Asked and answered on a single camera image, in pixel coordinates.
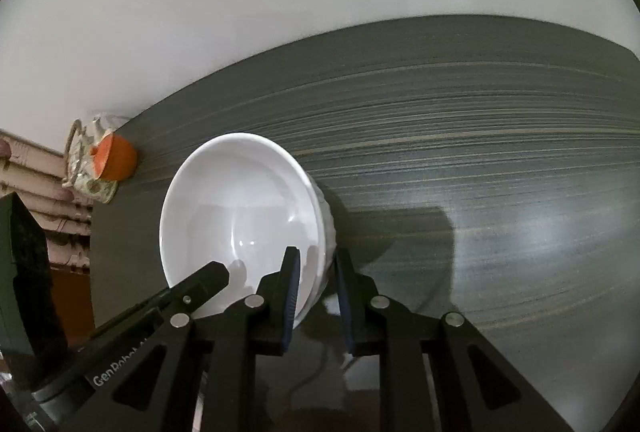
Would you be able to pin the orange cup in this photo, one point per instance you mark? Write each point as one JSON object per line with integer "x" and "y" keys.
{"x": 117, "y": 160}

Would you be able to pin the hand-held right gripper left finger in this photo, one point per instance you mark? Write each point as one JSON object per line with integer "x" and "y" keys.
{"x": 293, "y": 292}

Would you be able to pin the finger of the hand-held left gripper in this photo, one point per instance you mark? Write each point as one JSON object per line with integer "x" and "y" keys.
{"x": 202, "y": 282}

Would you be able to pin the floral ceramic teapot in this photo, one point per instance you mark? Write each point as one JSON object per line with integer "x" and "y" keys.
{"x": 80, "y": 157}

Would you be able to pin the white bowl with blue base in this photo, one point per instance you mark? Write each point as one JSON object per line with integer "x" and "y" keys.
{"x": 240, "y": 197}

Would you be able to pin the wooden cabinet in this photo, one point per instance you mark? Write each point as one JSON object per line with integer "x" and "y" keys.
{"x": 75, "y": 302}

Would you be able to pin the beige pleated curtain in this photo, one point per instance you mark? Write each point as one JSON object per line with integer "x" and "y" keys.
{"x": 45, "y": 192}

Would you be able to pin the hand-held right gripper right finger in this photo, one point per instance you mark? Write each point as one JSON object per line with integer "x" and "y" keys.
{"x": 345, "y": 302}

